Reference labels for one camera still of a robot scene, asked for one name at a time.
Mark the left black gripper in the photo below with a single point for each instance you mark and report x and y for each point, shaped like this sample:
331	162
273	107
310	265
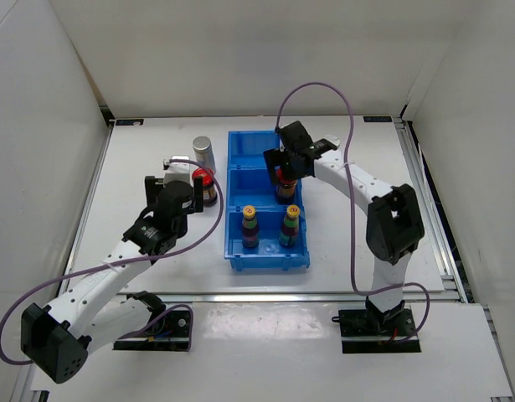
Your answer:
151	185

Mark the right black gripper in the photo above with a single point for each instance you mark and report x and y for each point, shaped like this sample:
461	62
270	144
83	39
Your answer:
275	158

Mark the red lid sauce jar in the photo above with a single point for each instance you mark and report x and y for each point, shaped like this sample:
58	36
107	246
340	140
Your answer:
285	189
210	195

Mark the yellow cap sauce bottle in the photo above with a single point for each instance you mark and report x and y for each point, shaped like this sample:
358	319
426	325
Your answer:
250	227
290	226

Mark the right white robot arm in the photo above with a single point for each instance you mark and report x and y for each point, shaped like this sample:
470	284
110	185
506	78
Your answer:
394	224

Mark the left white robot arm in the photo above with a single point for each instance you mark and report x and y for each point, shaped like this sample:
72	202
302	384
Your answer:
59	336

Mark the blue plastic divided bin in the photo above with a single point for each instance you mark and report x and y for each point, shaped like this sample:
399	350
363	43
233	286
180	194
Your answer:
248	183

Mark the left silver cap shaker bottle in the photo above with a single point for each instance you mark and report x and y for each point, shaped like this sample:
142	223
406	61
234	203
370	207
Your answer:
204	153

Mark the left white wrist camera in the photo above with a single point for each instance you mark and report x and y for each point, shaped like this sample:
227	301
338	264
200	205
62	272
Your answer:
176	168

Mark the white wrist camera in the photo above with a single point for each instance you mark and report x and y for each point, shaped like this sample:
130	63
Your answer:
176	168
332	142

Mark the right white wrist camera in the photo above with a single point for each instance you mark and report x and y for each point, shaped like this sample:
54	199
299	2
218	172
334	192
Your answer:
332	142

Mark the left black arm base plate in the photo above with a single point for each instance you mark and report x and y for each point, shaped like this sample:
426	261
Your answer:
172	333

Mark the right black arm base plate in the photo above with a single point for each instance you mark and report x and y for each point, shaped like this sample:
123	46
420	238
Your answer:
359	334

